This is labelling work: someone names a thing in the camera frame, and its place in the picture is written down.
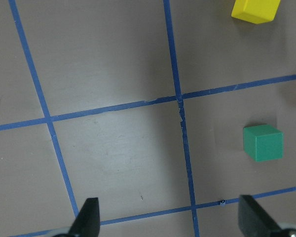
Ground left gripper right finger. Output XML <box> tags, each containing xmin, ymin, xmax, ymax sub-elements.
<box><xmin>238</xmin><ymin>195</ymin><xmax>286</xmax><ymax>237</ymax></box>

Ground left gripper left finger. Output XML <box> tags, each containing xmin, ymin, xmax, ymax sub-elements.
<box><xmin>67</xmin><ymin>197</ymin><xmax>100</xmax><ymax>237</ymax></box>

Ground green wooden block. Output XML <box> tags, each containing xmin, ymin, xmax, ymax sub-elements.
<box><xmin>243</xmin><ymin>124</ymin><xmax>284</xmax><ymax>162</ymax></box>

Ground yellow wooden block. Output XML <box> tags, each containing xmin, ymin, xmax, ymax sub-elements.
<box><xmin>231</xmin><ymin>0</ymin><xmax>281</xmax><ymax>24</ymax></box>

